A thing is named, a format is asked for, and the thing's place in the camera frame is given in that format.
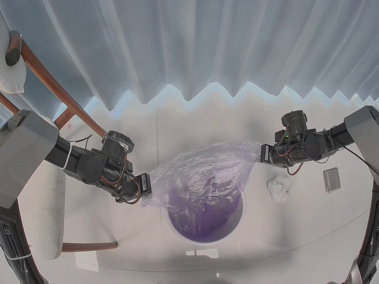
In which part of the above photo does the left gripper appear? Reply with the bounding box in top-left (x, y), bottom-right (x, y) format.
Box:
top-left (114, 172), bottom-right (153, 204)

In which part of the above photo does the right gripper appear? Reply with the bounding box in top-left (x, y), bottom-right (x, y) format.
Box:
top-left (261, 143), bottom-right (301, 170)

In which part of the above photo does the white paper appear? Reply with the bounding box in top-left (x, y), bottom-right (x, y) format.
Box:
top-left (267, 175), bottom-right (294, 202)

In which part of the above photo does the purple plastic bag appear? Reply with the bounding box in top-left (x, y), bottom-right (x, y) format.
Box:
top-left (141, 140), bottom-right (263, 243)

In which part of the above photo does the white trash bin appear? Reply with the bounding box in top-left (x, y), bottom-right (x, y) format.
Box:
top-left (166, 188), bottom-right (248, 245)

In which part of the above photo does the wooden chair with white cushions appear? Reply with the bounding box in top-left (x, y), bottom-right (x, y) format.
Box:
top-left (0, 20), bottom-right (119, 260)

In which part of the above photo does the pale blue curtain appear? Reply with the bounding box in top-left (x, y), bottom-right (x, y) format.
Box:
top-left (0, 0), bottom-right (379, 113)

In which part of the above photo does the black cable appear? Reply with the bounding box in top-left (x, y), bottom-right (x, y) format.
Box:
top-left (341, 145), bottom-right (379, 180)

